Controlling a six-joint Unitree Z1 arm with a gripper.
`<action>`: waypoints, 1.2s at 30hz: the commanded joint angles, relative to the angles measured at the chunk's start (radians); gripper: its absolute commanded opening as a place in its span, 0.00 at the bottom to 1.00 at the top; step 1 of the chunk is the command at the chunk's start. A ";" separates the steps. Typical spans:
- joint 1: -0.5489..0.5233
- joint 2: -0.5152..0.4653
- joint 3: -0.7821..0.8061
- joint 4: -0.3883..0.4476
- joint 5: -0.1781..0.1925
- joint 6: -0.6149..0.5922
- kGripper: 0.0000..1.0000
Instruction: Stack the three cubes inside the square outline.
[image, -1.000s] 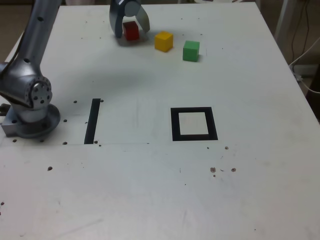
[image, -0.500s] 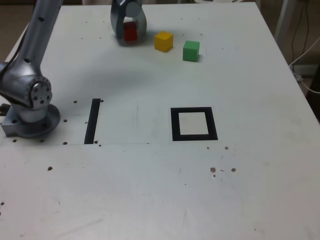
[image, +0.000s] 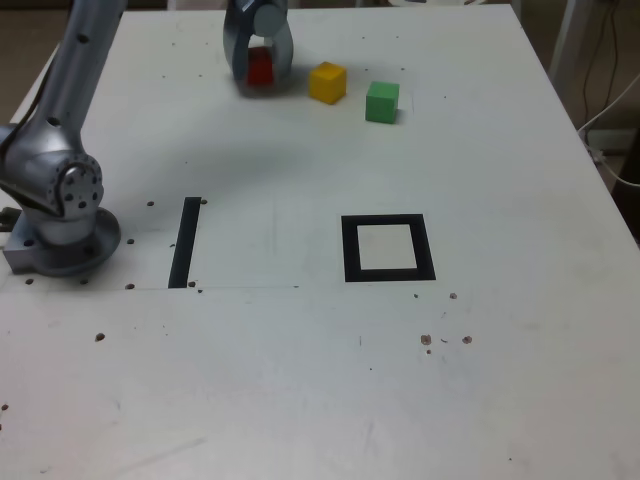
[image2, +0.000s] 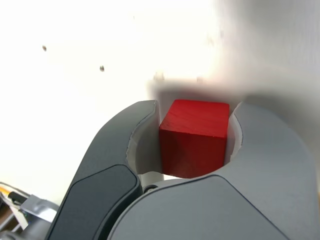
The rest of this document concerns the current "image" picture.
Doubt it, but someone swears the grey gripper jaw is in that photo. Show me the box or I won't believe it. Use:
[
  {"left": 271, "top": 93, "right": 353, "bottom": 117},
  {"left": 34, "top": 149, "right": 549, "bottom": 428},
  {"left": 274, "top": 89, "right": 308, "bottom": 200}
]
[
  {"left": 253, "top": 0, "right": 296, "bottom": 85},
  {"left": 222, "top": 0, "right": 259, "bottom": 86}
]

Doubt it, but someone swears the red cube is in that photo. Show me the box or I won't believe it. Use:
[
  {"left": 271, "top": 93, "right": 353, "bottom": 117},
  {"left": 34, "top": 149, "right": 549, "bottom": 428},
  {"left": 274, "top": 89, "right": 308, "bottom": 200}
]
[{"left": 247, "top": 46, "right": 276, "bottom": 86}]

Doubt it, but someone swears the yellow cube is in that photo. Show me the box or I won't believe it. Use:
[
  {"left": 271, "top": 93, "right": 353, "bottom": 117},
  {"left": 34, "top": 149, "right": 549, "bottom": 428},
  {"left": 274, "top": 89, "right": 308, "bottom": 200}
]
[{"left": 308, "top": 61, "right": 348, "bottom": 106}]

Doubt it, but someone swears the green cube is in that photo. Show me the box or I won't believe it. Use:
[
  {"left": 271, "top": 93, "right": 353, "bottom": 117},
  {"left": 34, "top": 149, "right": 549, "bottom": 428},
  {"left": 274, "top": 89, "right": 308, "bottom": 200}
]
[{"left": 364, "top": 80, "right": 401, "bottom": 123}]

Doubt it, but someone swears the black tape square outline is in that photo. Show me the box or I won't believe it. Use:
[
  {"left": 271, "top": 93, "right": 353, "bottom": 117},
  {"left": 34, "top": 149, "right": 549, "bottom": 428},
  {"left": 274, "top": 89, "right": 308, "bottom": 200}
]
[{"left": 340, "top": 213, "right": 437, "bottom": 284}]

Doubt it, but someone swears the black tape strip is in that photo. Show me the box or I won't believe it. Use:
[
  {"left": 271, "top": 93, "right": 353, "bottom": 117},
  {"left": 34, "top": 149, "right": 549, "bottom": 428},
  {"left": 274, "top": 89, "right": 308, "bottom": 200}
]
[{"left": 167, "top": 196, "right": 203, "bottom": 290}]

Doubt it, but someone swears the grey metal post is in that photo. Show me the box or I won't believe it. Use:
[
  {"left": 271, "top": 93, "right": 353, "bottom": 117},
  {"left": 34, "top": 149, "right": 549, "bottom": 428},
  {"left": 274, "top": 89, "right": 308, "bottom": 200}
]
[{"left": 548, "top": 0, "right": 589, "bottom": 76}]

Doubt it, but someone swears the thin black cable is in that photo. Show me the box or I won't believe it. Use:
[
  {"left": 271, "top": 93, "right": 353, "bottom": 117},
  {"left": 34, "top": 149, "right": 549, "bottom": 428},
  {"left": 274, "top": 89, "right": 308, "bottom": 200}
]
[{"left": 581, "top": 0, "right": 619, "bottom": 126}]

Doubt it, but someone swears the white cable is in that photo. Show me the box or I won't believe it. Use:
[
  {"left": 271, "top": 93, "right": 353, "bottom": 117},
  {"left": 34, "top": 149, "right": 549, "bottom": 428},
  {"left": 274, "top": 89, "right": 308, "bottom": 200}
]
[{"left": 577, "top": 73, "right": 640, "bottom": 187}]

